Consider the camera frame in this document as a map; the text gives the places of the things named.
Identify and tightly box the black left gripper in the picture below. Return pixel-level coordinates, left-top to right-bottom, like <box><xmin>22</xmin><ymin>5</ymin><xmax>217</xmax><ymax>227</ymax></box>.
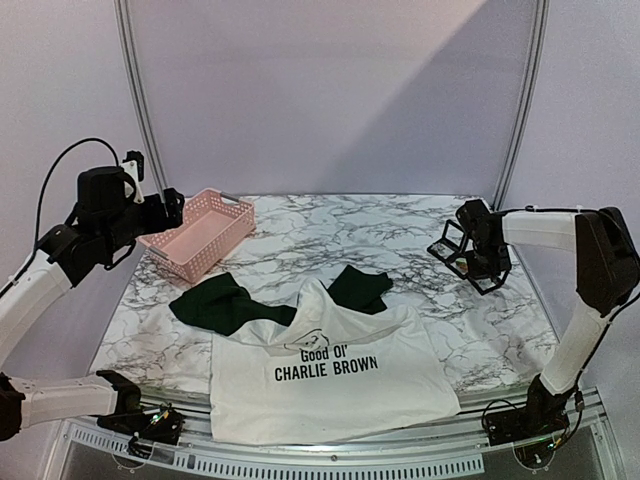
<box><xmin>101</xmin><ymin>186</ymin><xmax>184</xmax><ymax>255</ymax></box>

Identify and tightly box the round landscape picture badge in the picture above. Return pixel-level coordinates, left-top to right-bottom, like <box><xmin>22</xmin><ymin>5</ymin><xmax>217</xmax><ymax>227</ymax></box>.
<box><xmin>456</xmin><ymin>258</ymin><xmax>468</xmax><ymax>271</ymax></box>

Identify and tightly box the white and green t-shirt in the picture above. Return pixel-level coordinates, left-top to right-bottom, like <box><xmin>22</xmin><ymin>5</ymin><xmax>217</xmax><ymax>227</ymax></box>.
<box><xmin>169</xmin><ymin>268</ymin><xmax>460</xmax><ymax>446</ymax></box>

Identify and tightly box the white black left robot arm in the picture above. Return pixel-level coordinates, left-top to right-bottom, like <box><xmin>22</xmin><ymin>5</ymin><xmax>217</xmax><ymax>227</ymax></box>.
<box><xmin>1</xmin><ymin>186</ymin><xmax>185</xmax><ymax>445</ymax></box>

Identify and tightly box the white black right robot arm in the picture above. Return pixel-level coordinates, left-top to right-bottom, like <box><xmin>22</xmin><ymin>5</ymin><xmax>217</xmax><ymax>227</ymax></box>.
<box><xmin>455</xmin><ymin>199</ymin><xmax>639</xmax><ymax>450</ymax></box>

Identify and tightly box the pink plastic perforated basket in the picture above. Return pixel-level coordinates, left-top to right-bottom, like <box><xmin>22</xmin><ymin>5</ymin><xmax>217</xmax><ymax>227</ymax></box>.
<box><xmin>139</xmin><ymin>188</ymin><xmax>256</xmax><ymax>284</ymax></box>

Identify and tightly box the black wire frame organizer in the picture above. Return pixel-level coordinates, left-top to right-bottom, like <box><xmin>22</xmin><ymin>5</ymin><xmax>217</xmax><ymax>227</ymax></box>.
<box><xmin>427</xmin><ymin>220</ymin><xmax>512</xmax><ymax>296</ymax></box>

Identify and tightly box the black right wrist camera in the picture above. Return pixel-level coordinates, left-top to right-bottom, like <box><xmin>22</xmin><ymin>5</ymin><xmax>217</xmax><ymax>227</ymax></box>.
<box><xmin>455</xmin><ymin>199</ymin><xmax>490</xmax><ymax>233</ymax></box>

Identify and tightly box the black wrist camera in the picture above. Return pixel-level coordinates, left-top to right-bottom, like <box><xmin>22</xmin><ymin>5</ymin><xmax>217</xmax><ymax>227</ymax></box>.
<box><xmin>74</xmin><ymin>166</ymin><xmax>137</xmax><ymax>224</ymax></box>
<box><xmin>455</xmin><ymin>199</ymin><xmax>490</xmax><ymax>233</ymax></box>

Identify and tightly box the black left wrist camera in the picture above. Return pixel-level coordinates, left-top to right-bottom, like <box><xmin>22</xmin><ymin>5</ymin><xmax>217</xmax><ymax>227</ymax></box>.
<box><xmin>74</xmin><ymin>166</ymin><xmax>137</xmax><ymax>224</ymax></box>

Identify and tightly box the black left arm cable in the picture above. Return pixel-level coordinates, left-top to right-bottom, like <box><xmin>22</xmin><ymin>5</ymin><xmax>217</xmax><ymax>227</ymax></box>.
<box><xmin>29</xmin><ymin>138</ymin><xmax>146</xmax><ymax>261</ymax></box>

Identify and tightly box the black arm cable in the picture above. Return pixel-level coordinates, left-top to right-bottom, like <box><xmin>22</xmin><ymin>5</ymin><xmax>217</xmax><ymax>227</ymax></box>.
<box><xmin>479</xmin><ymin>203</ymin><xmax>640</xmax><ymax>441</ymax></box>
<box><xmin>29</xmin><ymin>138</ymin><xmax>146</xmax><ymax>261</ymax></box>

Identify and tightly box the aluminium left corner post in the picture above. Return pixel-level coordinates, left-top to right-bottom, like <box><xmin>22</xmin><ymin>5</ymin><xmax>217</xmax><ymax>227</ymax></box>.
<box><xmin>114</xmin><ymin>0</ymin><xmax>169</xmax><ymax>193</ymax></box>

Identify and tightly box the aluminium corner post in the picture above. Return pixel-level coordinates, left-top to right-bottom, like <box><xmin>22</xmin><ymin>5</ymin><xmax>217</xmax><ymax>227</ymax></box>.
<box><xmin>490</xmin><ymin>0</ymin><xmax>549</xmax><ymax>210</ymax></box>
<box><xmin>114</xmin><ymin>0</ymin><xmax>169</xmax><ymax>193</ymax></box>

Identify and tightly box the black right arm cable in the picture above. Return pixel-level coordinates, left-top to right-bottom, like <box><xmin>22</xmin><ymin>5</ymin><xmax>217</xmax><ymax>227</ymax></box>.
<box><xmin>479</xmin><ymin>203</ymin><xmax>640</xmax><ymax>441</ymax></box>

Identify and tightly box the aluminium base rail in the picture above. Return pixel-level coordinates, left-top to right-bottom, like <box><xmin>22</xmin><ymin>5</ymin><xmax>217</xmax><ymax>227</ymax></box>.
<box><xmin>44</xmin><ymin>387</ymin><xmax>625</xmax><ymax>479</ymax></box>

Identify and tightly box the aluminium right corner post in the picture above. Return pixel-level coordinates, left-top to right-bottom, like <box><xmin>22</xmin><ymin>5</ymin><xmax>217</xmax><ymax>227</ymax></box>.
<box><xmin>490</xmin><ymin>0</ymin><xmax>549</xmax><ymax>210</ymax></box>

